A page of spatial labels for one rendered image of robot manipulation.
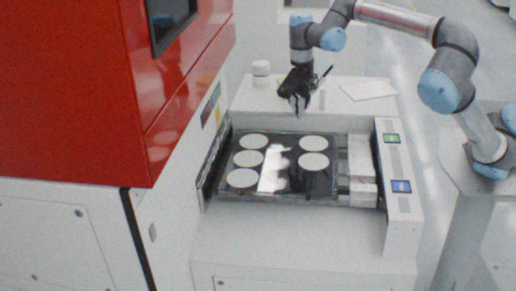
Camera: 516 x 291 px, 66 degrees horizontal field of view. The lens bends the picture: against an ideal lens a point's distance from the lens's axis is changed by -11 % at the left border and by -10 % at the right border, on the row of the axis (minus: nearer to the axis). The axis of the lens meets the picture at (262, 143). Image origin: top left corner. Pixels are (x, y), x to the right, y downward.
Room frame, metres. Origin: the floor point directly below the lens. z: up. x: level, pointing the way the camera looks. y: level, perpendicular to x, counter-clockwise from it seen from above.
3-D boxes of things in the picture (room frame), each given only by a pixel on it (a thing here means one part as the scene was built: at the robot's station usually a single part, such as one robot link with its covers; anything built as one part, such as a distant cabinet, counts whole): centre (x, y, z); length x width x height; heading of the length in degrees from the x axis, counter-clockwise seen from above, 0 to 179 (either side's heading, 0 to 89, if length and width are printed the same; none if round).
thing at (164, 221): (1.05, 0.20, 1.02); 0.82 x 0.03 x 0.40; 170
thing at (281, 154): (1.20, -0.06, 0.90); 0.34 x 0.34 x 0.01; 80
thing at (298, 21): (1.34, -0.14, 1.29); 0.09 x 0.08 x 0.11; 42
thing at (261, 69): (1.66, -0.01, 1.01); 0.07 x 0.07 x 0.10
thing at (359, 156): (1.17, -0.32, 0.87); 0.36 x 0.08 x 0.03; 170
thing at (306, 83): (1.35, -0.14, 1.13); 0.09 x 0.08 x 0.12; 142
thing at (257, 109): (1.57, -0.22, 0.89); 0.62 x 0.35 x 0.14; 80
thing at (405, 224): (1.08, -0.40, 0.89); 0.55 x 0.09 x 0.14; 170
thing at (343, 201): (1.07, -0.10, 0.84); 0.50 x 0.02 x 0.03; 80
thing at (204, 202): (1.22, 0.15, 0.89); 0.44 x 0.02 x 0.10; 170
